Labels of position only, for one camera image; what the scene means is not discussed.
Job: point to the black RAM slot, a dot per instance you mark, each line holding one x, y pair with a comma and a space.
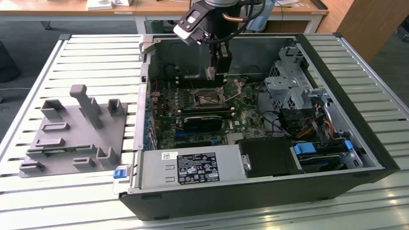
202, 83
204, 110
204, 114

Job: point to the wooden desk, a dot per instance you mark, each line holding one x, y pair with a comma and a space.
48, 9

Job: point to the silver CPU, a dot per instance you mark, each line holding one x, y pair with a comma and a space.
210, 73

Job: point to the CPU socket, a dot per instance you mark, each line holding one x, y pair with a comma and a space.
208, 98

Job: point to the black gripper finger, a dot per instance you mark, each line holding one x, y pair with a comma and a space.
212, 56
224, 63

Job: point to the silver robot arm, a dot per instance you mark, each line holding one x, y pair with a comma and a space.
266, 14

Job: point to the silver drive cage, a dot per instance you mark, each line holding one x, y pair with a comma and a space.
288, 88

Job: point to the silver power supply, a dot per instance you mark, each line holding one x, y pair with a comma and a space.
154, 167

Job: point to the black PC case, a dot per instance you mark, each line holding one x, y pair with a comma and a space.
224, 201

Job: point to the silver chipset heatsink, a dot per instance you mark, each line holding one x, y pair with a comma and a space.
235, 137

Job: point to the grey parts rack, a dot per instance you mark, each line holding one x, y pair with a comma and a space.
80, 134

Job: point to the blue case latch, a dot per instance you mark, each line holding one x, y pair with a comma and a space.
120, 173

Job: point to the white box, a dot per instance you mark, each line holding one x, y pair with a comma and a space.
99, 5

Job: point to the green RAM stick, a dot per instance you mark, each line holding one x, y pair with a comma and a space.
68, 150

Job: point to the wooden cabinet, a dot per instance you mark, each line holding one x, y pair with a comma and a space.
367, 24

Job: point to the green motherboard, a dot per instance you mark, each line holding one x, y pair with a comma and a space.
250, 119

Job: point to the hard disk in blue carrier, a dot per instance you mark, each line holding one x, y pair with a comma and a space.
303, 149

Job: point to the black plastic bay cover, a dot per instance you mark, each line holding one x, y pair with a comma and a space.
266, 158

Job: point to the black graphics card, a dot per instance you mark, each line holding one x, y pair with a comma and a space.
202, 123

